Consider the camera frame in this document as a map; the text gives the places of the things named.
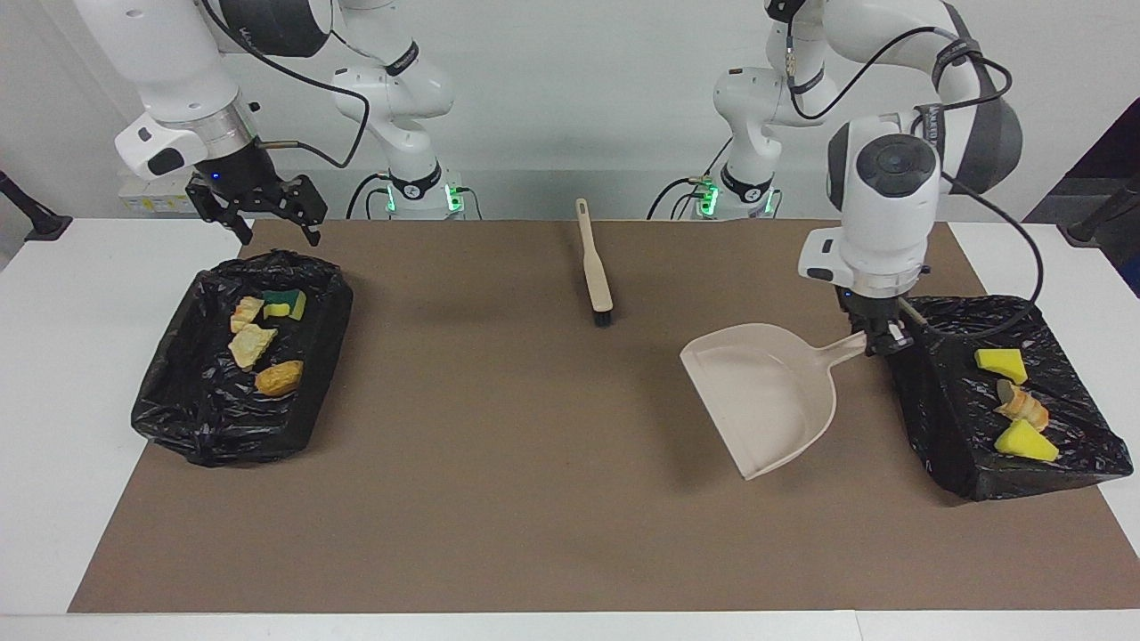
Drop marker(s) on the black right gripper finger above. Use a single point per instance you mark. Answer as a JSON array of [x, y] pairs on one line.
[[312, 227], [233, 224]]

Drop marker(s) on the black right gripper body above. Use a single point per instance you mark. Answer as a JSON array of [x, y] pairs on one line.
[[245, 182]]

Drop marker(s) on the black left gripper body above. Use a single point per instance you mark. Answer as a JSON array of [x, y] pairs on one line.
[[871, 310]]

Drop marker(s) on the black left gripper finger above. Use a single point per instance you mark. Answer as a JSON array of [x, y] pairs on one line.
[[898, 336], [876, 345]]

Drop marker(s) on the green and yellow sponge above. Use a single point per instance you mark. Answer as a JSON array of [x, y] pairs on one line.
[[285, 304]]

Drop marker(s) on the striped croissant pastry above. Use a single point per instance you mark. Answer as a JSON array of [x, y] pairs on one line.
[[245, 314], [1024, 405]]

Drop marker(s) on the small yellow sponge piece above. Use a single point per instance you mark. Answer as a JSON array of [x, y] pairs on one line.
[[1002, 363]]

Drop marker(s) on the beige plastic dustpan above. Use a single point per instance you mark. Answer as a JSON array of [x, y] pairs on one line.
[[766, 392]]

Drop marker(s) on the pale bread chunk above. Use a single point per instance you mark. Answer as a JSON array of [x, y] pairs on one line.
[[252, 345]]

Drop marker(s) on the brown bread roll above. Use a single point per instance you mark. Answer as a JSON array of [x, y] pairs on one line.
[[279, 378]]

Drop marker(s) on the large yellow sponge piece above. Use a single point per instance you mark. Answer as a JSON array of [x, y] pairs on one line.
[[1026, 442]]

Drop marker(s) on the beige hand brush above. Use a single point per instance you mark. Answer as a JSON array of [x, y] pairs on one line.
[[595, 267]]

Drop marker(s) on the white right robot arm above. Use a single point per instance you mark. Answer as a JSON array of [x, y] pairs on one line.
[[169, 62]]

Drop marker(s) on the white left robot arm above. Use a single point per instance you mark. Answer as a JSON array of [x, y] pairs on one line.
[[891, 178]]

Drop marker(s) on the black bag-covered bin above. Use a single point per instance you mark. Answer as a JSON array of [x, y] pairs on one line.
[[962, 418]]

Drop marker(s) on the open black bag-lined bin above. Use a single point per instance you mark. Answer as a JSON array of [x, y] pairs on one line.
[[196, 409]]

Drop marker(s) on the black stand pole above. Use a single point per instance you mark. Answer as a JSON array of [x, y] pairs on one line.
[[1100, 218], [31, 218]]

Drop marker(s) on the brown table mat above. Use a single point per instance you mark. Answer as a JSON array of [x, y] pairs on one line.
[[534, 552]]

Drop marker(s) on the white wall power strip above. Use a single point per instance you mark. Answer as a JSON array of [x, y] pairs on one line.
[[147, 196]]

